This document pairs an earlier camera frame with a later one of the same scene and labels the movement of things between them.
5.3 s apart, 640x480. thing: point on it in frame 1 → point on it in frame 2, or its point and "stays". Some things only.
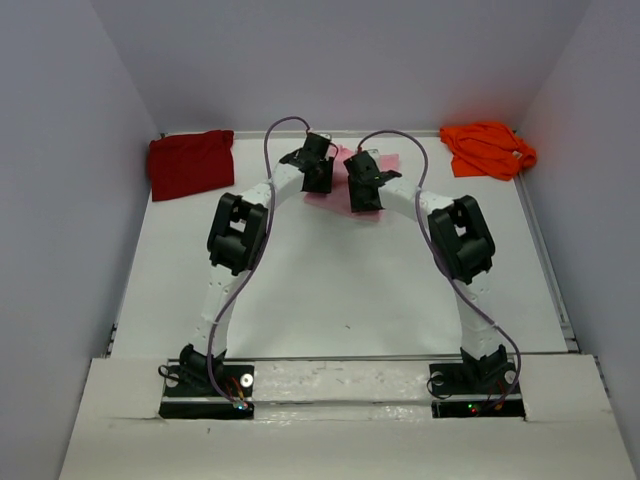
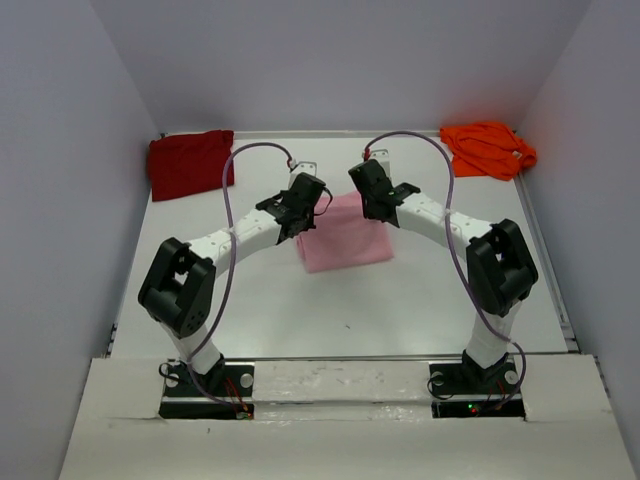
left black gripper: [325, 185] → [308, 224]
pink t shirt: [339, 199] → [343, 236]
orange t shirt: [491, 149] stays
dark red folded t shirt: [184, 164] stays
